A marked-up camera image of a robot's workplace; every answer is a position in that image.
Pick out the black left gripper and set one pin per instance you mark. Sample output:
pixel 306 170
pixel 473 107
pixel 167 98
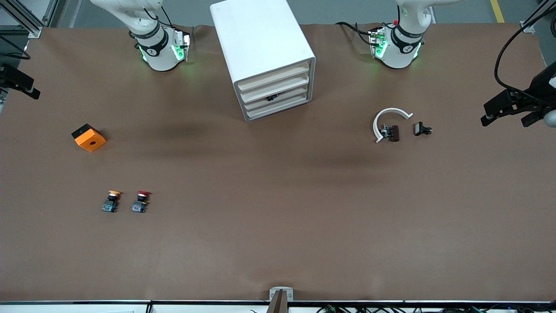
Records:
pixel 540 88

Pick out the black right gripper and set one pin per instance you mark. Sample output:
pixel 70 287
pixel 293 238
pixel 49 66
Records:
pixel 9 76

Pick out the white plastic bin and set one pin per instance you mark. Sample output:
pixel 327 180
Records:
pixel 286 93

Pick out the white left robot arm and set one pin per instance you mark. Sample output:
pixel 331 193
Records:
pixel 397 52

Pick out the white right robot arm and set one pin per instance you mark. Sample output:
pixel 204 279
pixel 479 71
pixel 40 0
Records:
pixel 160 52

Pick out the yellow push button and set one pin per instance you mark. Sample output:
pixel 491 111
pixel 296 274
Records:
pixel 110 207

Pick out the red push button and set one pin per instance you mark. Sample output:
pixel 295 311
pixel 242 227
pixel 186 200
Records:
pixel 139 207

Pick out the orange box with hole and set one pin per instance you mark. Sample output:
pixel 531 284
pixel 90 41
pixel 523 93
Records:
pixel 91 141

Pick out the white curved plastic piece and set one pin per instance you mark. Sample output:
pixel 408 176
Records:
pixel 393 110

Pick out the brown electrical component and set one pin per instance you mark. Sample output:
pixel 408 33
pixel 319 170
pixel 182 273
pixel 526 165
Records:
pixel 393 133

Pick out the silver base connector block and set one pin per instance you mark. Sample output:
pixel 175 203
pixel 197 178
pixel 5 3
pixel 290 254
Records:
pixel 183 48
pixel 377 43

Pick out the brown paper table cover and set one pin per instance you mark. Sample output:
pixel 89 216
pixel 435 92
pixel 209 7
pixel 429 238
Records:
pixel 278 217

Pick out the silver corner bracket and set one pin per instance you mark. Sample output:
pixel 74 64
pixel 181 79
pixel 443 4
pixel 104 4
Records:
pixel 34 32
pixel 528 28

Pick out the aluminium frame profile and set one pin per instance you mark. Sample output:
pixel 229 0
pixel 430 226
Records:
pixel 538 13
pixel 26 19

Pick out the small black switch component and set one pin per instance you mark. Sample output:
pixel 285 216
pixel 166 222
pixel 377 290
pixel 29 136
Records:
pixel 419 128

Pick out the grey metal table bracket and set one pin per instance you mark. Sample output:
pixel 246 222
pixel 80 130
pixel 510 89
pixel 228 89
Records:
pixel 273 294

